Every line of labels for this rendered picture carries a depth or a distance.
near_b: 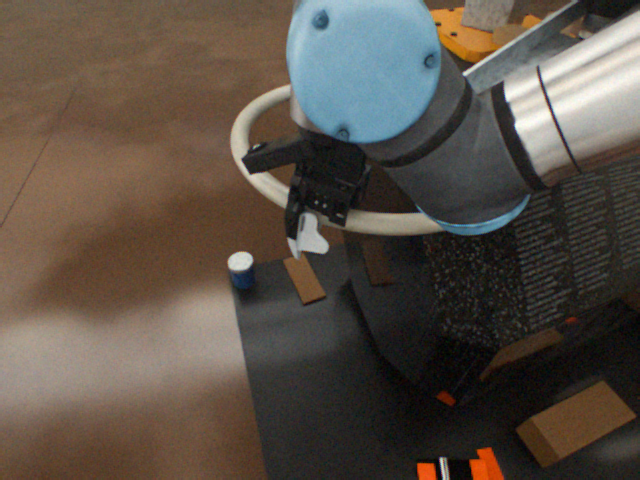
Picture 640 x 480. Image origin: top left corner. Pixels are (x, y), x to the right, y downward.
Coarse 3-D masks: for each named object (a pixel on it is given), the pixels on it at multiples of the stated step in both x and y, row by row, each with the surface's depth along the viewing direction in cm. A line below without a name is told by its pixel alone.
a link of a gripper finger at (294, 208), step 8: (296, 192) 47; (288, 200) 47; (296, 200) 47; (288, 208) 47; (296, 208) 47; (304, 208) 49; (288, 216) 47; (296, 216) 48; (288, 224) 48; (296, 224) 49; (288, 232) 50; (296, 232) 50
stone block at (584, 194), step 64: (384, 192) 97; (576, 192) 79; (384, 256) 106; (448, 256) 79; (512, 256) 76; (576, 256) 80; (384, 320) 118; (448, 320) 81; (512, 320) 76; (576, 320) 83; (448, 384) 95
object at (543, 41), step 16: (576, 0) 83; (560, 16) 83; (576, 16) 86; (624, 16) 76; (528, 32) 81; (544, 32) 83; (512, 48) 81; (528, 48) 84; (544, 48) 83; (560, 48) 82; (480, 64) 79; (496, 64) 81; (512, 64) 83; (528, 64) 82; (480, 80) 82; (496, 80) 81
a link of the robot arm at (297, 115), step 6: (294, 96) 38; (294, 102) 38; (294, 108) 39; (300, 108) 38; (294, 114) 39; (300, 114) 38; (294, 120) 40; (300, 120) 39; (306, 120) 38; (306, 126) 39; (312, 126) 38; (318, 132) 38
